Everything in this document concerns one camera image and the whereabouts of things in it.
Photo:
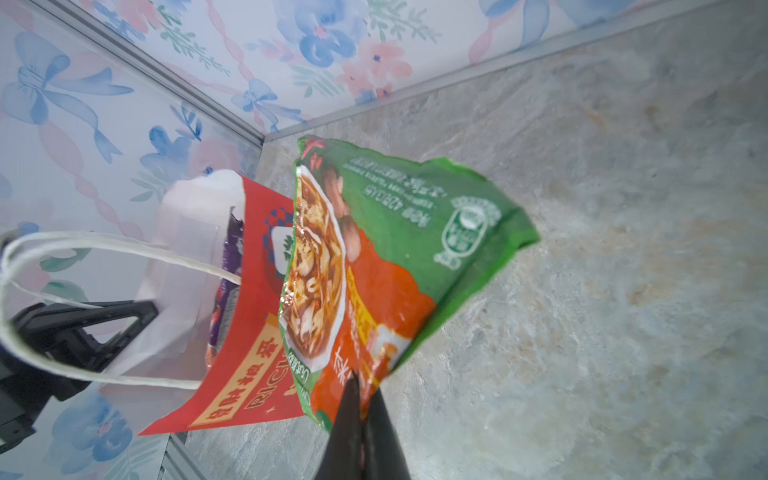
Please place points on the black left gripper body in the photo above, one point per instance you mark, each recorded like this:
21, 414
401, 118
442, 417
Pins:
25, 391

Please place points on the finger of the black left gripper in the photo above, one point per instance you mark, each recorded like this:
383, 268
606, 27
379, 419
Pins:
88, 337

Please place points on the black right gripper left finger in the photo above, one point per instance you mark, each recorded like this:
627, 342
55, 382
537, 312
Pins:
342, 459

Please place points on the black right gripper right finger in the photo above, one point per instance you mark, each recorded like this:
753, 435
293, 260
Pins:
383, 457

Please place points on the red paper gift bag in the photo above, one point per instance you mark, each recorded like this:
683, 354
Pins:
160, 382

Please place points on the purple Fox's berries bag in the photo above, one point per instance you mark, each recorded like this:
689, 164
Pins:
228, 292

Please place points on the green orange soup packet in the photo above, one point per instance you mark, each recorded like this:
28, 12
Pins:
385, 251

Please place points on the aluminium left corner post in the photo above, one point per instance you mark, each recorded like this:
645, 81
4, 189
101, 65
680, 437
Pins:
78, 20

